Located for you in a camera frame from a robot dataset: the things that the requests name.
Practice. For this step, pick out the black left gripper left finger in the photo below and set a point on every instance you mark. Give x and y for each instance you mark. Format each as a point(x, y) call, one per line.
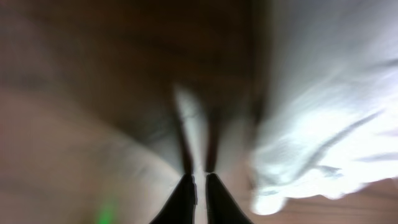
point(180, 207)

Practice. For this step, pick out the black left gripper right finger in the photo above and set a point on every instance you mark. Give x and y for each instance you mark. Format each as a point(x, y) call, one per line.
point(221, 207)

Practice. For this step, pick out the light grey t-shirt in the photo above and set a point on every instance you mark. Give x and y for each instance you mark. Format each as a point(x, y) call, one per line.
point(329, 125)

